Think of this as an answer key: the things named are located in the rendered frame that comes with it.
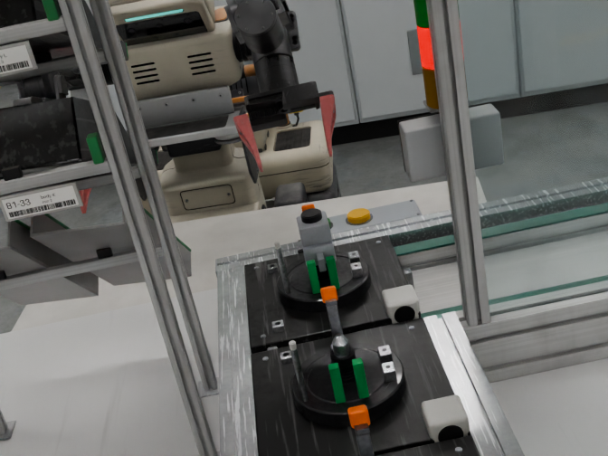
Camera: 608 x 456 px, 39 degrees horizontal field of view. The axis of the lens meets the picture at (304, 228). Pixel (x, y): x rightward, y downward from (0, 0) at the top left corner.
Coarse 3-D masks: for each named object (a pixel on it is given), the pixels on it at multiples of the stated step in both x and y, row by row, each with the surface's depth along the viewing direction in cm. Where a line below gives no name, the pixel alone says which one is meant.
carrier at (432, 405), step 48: (336, 336) 103; (384, 336) 115; (288, 384) 110; (336, 384) 100; (384, 384) 103; (432, 384) 105; (288, 432) 102; (336, 432) 100; (384, 432) 99; (432, 432) 96
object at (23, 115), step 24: (0, 120) 99; (24, 120) 99; (48, 120) 99; (72, 120) 98; (0, 144) 100; (24, 144) 99; (48, 144) 99; (72, 144) 98; (0, 168) 100; (24, 168) 99; (48, 168) 102
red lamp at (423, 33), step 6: (420, 30) 101; (426, 30) 100; (420, 36) 102; (426, 36) 101; (420, 42) 102; (426, 42) 101; (420, 48) 103; (426, 48) 102; (426, 54) 102; (426, 60) 102; (432, 60) 102; (426, 66) 103; (432, 66) 102
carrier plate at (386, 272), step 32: (288, 256) 140; (384, 256) 134; (256, 288) 133; (384, 288) 126; (256, 320) 125; (288, 320) 123; (320, 320) 122; (352, 320) 120; (384, 320) 119; (256, 352) 119
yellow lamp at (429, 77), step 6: (426, 72) 103; (432, 72) 103; (426, 78) 104; (432, 78) 103; (426, 84) 104; (432, 84) 103; (426, 90) 105; (432, 90) 104; (426, 96) 105; (432, 96) 104; (426, 102) 106; (432, 102) 105; (432, 108) 105; (438, 108) 104
